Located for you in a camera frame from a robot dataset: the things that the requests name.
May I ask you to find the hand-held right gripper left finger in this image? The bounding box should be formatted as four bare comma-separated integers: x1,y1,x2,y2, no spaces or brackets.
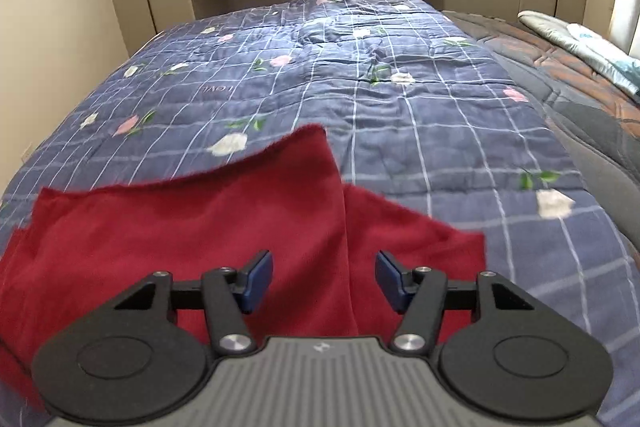
100,250,275,358

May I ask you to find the wooden grey padded headboard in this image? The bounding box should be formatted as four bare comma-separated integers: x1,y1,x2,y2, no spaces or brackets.
607,0,640,56

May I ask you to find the grey brown quilted mattress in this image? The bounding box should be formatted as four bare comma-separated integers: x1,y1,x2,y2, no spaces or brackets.
440,9,640,254

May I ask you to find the light blue printed pillow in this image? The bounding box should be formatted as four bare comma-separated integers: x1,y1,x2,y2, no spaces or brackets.
517,10,640,96

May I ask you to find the red long-sleeved shirt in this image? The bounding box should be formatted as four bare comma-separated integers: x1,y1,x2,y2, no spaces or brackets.
0,123,487,414

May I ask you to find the blue checked floral quilt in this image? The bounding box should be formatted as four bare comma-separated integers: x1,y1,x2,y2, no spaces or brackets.
0,0,640,427

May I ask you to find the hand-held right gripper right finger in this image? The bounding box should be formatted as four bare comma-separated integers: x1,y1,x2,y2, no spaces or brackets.
375,250,547,356

